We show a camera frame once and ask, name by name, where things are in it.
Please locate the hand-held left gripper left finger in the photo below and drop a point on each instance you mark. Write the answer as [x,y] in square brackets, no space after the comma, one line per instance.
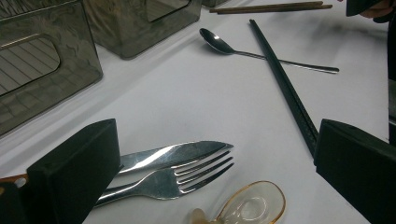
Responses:
[74,174]

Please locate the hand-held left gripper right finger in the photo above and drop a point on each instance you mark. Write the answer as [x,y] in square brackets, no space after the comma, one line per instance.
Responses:
[358,168]

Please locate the smoky transparent plastic bin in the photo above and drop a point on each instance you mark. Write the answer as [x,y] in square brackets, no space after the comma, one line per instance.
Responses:
[213,2]
[134,31]
[46,102]

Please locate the brown wooden chopstick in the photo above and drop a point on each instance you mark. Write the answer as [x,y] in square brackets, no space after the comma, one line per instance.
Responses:
[280,9]
[264,5]

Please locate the black chopstick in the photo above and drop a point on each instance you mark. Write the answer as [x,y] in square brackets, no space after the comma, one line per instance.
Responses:
[292,104]
[298,101]

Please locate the stainless steel spoon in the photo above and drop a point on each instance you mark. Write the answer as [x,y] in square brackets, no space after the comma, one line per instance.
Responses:
[218,43]

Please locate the stainless steel fork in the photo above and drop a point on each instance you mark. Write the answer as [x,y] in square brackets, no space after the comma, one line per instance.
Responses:
[162,183]

